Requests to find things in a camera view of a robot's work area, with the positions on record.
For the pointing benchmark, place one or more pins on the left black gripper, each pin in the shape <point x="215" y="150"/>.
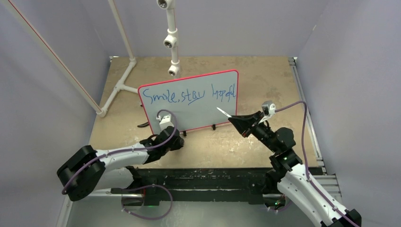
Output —
<point x="178" y="144"/>

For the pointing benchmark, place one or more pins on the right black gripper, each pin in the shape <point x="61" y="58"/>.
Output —
<point x="245" y="122"/>

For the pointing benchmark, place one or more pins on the white marker pen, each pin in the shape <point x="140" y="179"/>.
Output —
<point x="223" y="112"/>

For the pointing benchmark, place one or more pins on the red framed whiteboard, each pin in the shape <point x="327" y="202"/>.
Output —
<point x="193" y="100"/>

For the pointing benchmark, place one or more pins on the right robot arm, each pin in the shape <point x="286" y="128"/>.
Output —
<point x="291" y="176"/>

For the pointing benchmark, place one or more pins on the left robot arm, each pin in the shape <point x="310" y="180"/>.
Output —
<point x="89" y="170"/>

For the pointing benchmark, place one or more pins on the black whiteboard stand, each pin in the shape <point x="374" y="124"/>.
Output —
<point x="209" y="127"/>

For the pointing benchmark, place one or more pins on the black pliers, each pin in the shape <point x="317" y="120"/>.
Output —
<point x="143" y="125"/>

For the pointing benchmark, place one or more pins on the aluminium table frame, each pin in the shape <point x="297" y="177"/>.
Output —
<point x="275" y="204"/>

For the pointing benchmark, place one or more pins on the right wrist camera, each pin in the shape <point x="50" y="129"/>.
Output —
<point x="269" y="109"/>

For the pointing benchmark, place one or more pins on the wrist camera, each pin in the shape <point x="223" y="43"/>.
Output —
<point x="269" y="109"/>
<point x="165" y="121"/>

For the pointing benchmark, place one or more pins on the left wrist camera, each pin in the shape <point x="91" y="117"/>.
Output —
<point x="165" y="121"/>

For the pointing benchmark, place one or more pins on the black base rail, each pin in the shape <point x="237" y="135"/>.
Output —
<point x="199" y="184"/>

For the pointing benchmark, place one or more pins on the white pvc pipe frame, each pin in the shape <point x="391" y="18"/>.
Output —
<point x="171" y="42"/>

